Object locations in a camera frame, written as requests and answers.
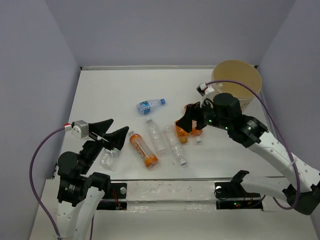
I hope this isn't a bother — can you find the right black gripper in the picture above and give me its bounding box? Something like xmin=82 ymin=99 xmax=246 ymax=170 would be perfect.
xmin=176 ymin=95 xmax=231 ymax=131

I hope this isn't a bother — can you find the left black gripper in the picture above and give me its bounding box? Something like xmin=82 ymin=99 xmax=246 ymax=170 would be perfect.
xmin=80 ymin=117 xmax=130 ymax=172

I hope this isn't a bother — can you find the orange bottle white cap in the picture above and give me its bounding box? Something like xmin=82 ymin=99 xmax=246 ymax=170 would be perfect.
xmin=190 ymin=120 xmax=203 ymax=144

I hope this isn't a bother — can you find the tall orange label bottle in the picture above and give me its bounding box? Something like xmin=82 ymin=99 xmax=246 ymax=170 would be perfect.
xmin=128 ymin=130 xmax=159 ymax=168

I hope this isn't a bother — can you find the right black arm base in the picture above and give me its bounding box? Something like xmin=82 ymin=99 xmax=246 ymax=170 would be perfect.
xmin=213 ymin=170 xmax=264 ymax=210

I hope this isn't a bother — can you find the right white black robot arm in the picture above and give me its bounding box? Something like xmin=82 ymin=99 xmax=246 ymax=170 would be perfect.
xmin=176 ymin=93 xmax=320 ymax=215

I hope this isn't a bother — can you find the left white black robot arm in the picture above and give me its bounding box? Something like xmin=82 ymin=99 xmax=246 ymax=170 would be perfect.
xmin=56 ymin=118 xmax=129 ymax=240

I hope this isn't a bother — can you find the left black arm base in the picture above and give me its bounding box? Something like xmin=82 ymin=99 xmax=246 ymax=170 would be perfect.
xmin=96 ymin=181 xmax=128 ymax=211

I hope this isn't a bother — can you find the beige round bin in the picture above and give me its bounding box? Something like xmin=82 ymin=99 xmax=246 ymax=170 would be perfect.
xmin=211 ymin=60 xmax=263 ymax=110

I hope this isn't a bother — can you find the short orange bottle orange cap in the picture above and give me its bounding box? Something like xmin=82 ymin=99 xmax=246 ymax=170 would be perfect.
xmin=174 ymin=120 xmax=189 ymax=144

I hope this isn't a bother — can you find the green label water bottle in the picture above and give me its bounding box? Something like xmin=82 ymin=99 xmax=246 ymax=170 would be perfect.
xmin=100 ymin=148 xmax=120 ymax=171

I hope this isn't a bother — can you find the clear bottle blue cap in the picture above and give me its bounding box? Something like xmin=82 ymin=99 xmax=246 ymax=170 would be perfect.
xmin=163 ymin=126 xmax=187 ymax=166

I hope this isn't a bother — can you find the clear bottle without cap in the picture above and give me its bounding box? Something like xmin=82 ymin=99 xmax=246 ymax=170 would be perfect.
xmin=145 ymin=118 xmax=166 ymax=155

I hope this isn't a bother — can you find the blue label small bottle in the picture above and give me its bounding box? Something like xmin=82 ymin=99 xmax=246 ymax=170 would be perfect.
xmin=136 ymin=98 xmax=166 ymax=115

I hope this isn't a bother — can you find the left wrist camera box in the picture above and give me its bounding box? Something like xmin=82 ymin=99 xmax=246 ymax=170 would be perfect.
xmin=71 ymin=120 xmax=89 ymax=139

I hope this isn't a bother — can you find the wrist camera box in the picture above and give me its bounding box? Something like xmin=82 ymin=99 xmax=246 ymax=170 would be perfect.
xmin=196 ymin=82 xmax=215 ymax=99
xmin=71 ymin=120 xmax=89 ymax=139

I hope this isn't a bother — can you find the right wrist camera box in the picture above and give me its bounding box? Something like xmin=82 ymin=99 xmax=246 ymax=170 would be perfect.
xmin=196 ymin=82 xmax=215 ymax=99

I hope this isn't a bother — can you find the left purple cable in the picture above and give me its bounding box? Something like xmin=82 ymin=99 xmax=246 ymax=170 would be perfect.
xmin=29 ymin=124 xmax=74 ymax=238

